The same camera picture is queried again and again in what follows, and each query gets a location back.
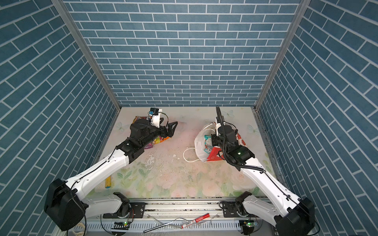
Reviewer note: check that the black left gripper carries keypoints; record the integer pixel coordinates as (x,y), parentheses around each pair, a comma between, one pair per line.
(169,132)

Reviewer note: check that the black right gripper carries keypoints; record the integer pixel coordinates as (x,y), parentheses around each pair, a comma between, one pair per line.
(214,141)

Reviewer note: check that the red white paper bag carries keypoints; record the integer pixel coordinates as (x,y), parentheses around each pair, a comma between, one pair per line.
(235,153)

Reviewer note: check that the teal red snack packet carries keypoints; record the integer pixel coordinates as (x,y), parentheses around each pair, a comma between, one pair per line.
(208,143)

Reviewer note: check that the purple snack packet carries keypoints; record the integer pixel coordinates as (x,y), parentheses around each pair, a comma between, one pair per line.
(150,145)

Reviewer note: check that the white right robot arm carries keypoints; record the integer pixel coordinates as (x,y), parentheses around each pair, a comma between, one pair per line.
(287,212)

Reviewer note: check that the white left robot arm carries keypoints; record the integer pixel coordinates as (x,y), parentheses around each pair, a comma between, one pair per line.
(66,202)

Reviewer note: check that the red marker pen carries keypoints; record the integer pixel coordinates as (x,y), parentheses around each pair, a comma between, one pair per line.
(195,221)

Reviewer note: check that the metal rod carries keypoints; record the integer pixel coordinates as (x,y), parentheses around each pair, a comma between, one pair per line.
(162,225)

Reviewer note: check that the beige rubber band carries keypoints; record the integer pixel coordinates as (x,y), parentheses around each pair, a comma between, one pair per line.
(82,233)

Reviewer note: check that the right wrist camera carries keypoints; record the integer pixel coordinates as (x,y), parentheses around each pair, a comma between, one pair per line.
(227,131)

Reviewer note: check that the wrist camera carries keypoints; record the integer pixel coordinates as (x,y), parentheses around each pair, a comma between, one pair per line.
(227,131)
(154,117)

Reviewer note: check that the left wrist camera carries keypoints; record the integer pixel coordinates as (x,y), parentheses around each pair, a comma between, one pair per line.
(154,117)

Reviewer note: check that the aluminium corner frame post right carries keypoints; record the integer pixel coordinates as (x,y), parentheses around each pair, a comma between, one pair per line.
(299,14)

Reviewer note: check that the aluminium corner frame post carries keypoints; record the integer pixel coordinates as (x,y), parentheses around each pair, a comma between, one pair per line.
(299,14)
(79,39)

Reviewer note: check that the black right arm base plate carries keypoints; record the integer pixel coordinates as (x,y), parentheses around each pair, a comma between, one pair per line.
(234,210)

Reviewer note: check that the aluminium front rail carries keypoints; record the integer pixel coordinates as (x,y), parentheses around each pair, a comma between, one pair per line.
(180,208)

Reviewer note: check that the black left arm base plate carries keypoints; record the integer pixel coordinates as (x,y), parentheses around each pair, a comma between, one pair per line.
(134,210)

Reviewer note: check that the aluminium corner frame post left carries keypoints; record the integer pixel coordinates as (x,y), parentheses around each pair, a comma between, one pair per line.
(79,39)

